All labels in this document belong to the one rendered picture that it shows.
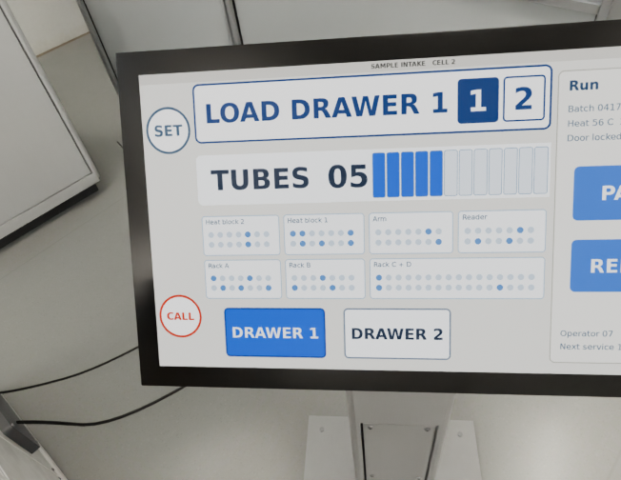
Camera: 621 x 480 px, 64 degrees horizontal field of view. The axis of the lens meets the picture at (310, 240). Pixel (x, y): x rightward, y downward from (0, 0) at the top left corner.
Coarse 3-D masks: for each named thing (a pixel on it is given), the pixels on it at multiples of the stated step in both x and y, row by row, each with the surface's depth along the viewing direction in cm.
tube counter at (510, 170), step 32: (352, 160) 42; (384, 160) 42; (416, 160) 42; (448, 160) 41; (480, 160) 41; (512, 160) 41; (544, 160) 40; (352, 192) 43; (384, 192) 42; (416, 192) 42; (448, 192) 42; (480, 192) 41; (512, 192) 41; (544, 192) 41
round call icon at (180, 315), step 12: (168, 300) 46; (180, 300) 46; (192, 300) 46; (168, 312) 46; (180, 312) 46; (192, 312) 46; (168, 324) 46; (180, 324) 46; (192, 324) 46; (168, 336) 47; (180, 336) 46; (192, 336) 46; (204, 336) 46
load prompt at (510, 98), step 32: (544, 64) 39; (192, 96) 43; (224, 96) 43; (256, 96) 43; (288, 96) 42; (320, 96) 42; (352, 96) 42; (384, 96) 41; (416, 96) 41; (448, 96) 41; (480, 96) 40; (512, 96) 40; (544, 96) 40; (224, 128) 43; (256, 128) 43; (288, 128) 43; (320, 128) 42; (352, 128) 42; (384, 128) 42; (416, 128) 41; (448, 128) 41; (480, 128) 41; (512, 128) 40; (544, 128) 40
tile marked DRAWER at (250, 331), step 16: (224, 320) 46; (240, 320) 45; (256, 320) 45; (272, 320) 45; (288, 320) 45; (304, 320) 45; (320, 320) 45; (240, 336) 46; (256, 336) 46; (272, 336) 45; (288, 336) 45; (304, 336) 45; (320, 336) 45; (240, 352) 46; (256, 352) 46; (272, 352) 46; (288, 352) 45; (304, 352) 45; (320, 352) 45
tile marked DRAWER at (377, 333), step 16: (352, 320) 44; (368, 320) 44; (384, 320) 44; (400, 320) 44; (416, 320) 43; (432, 320) 43; (448, 320) 43; (352, 336) 44; (368, 336) 44; (384, 336) 44; (400, 336) 44; (416, 336) 44; (432, 336) 43; (448, 336) 43; (352, 352) 45; (368, 352) 44; (384, 352) 44; (400, 352) 44; (416, 352) 44; (432, 352) 44; (448, 352) 43
